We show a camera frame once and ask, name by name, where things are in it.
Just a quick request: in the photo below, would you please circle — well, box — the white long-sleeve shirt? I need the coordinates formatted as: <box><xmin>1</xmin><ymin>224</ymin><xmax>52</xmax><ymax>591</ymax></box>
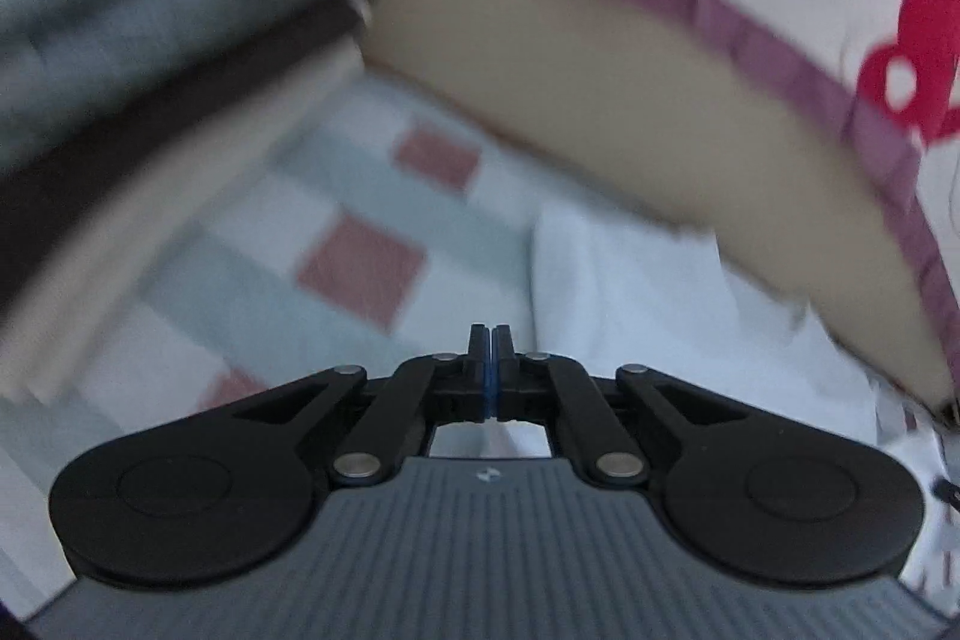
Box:
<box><xmin>527</xmin><ymin>200</ymin><xmax>895</xmax><ymax>462</ymax></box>

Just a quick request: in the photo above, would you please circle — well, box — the checkered floor rug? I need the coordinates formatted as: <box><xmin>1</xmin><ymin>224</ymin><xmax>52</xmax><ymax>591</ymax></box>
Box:
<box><xmin>0</xmin><ymin>68</ymin><xmax>960</xmax><ymax>623</ymax></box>

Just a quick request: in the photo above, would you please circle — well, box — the cream folded garment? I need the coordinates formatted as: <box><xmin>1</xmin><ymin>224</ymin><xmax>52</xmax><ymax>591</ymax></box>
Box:
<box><xmin>2</xmin><ymin>35</ymin><xmax>363</xmax><ymax>401</ymax></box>

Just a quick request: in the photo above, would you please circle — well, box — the dark brown folded garment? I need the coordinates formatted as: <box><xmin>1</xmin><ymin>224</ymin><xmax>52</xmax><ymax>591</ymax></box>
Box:
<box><xmin>2</xmin><ymin>0</ymin><xmax>359</xmax><ymax>308</ymax></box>

